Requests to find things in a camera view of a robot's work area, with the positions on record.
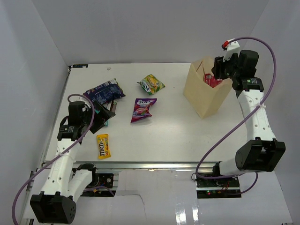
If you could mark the red snack inside bag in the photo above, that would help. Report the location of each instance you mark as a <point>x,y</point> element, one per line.
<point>210,80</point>

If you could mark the brown paper bag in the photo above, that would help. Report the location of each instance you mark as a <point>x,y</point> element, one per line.
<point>206,100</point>

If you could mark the dark blue snack bag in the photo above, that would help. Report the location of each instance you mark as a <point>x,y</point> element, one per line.
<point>105,92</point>

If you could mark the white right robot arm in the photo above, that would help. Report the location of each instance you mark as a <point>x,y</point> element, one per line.
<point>262,151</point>

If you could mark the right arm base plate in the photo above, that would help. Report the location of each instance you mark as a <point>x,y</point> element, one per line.
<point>216,189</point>

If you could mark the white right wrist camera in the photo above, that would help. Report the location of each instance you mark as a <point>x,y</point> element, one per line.
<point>230,47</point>

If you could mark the purple Fox's cherry candy bag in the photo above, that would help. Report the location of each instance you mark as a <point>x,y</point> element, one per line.
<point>141,109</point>

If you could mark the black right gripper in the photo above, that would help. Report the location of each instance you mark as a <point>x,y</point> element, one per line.
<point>219,67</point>

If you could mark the brown chocolate bar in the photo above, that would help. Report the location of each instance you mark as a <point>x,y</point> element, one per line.
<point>113,105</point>

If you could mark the aluminium front rail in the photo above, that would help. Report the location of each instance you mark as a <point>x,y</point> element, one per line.
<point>140,165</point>

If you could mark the green yellow Fox's candy bag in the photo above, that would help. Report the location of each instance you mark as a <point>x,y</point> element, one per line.
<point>151,84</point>

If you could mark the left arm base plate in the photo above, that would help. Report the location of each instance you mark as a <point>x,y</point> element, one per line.
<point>104,188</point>

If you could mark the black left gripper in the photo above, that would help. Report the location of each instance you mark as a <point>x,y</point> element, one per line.
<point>104,115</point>

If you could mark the yellow M&M's packet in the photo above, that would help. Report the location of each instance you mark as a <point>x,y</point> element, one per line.
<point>103,146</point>

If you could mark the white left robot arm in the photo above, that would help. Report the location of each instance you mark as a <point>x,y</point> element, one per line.
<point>56,202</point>

